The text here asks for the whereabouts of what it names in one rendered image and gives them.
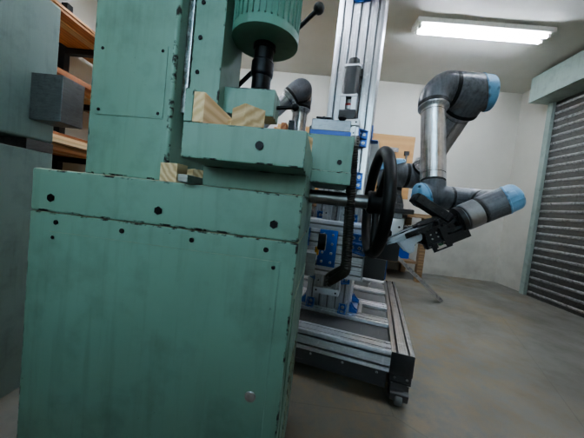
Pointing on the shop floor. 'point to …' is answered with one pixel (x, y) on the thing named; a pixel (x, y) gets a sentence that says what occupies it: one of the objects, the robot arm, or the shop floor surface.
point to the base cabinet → (156, 331)
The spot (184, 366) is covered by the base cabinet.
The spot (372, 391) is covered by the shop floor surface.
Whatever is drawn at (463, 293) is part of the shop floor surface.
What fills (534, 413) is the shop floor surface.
